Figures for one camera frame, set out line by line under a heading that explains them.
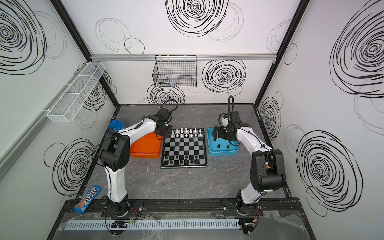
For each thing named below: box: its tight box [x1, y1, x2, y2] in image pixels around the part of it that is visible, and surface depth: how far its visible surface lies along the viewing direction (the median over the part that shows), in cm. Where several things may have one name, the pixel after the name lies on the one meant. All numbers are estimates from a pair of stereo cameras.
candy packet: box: [73, 184, 102, 214], surface depth 77 cm
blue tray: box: [206, 127, 240, 157], surface depth 97 cm
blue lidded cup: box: [108, 120, 125, 132], surface depth 98 cm
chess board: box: [160, 128, 208, 169], surface depth 95 cm
